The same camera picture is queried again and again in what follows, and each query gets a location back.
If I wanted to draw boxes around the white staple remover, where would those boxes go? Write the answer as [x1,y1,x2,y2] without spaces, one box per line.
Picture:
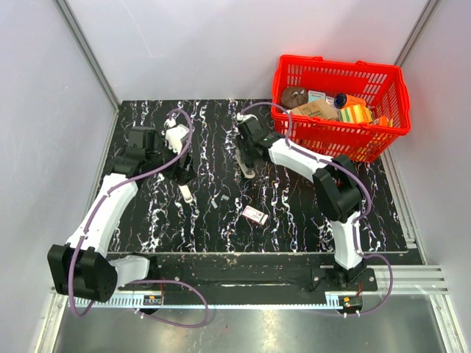
[178,185,194,204]

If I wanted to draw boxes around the red white staple box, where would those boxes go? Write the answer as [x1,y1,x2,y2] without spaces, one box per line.
[242,206,268,225]

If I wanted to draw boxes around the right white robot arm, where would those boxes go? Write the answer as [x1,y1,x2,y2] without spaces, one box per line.
[235,114,366,291]

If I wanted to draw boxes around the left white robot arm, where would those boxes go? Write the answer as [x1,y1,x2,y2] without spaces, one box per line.
[47,124,196,302]

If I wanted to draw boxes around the brown round object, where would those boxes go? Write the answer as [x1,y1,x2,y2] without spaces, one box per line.
[280,87,308,110]

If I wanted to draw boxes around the brown cardboard box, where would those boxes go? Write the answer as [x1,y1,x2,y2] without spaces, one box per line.
[290,99,339,121]

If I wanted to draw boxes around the teal white small box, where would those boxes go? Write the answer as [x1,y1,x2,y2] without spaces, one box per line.
[308,90,326,103]

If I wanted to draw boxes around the dark blue bottle cap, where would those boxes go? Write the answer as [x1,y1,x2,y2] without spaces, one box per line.
[333,93,347,109]

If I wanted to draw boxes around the red plastic basket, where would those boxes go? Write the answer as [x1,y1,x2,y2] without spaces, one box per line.
[271,54,411,163]

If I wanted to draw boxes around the yellow green striped box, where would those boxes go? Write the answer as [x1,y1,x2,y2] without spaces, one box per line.
[339,104,373,124]

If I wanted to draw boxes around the orange package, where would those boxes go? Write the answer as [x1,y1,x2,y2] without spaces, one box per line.
[370,115,393,127]

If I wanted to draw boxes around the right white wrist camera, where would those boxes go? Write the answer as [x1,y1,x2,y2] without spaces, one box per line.
[235,113,258,123]

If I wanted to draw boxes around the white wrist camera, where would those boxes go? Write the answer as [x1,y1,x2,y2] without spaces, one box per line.
[235,113,258,123]
[164,118,189,154]

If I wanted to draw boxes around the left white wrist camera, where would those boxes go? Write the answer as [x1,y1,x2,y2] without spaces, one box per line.
[164,118,189,154]

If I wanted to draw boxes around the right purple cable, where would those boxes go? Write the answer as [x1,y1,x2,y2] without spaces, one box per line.
[238,101,394,317]

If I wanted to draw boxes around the purple cable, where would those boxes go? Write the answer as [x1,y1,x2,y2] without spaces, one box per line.
[68,108,210,328]
[238,101,394,317]

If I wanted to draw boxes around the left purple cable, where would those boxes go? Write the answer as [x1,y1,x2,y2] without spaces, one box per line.
[68,108,210,328]

